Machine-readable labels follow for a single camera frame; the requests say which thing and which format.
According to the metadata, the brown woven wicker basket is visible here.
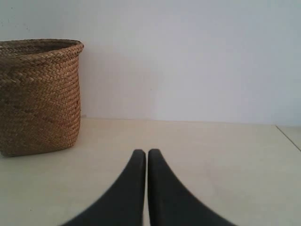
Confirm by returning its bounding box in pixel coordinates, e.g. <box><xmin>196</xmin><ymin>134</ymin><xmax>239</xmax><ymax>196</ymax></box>
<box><xmin>0</xmin><ymin>39</ymin><xmax>84</xmax><ymax>157</ymax></box>

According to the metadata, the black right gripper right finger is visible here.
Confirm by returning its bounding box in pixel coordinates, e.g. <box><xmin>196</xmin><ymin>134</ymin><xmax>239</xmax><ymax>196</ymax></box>
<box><xmin>147</xmin><ymin>149</ymin><xmax>234</xmax><ymax>226</ymax></box>

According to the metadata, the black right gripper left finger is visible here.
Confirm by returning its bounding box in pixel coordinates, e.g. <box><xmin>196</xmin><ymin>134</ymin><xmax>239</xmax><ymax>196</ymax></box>
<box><xmin>64</xmin><ymin>149</ymin><xmax>146</xmax><ymax>226</ymax></box>

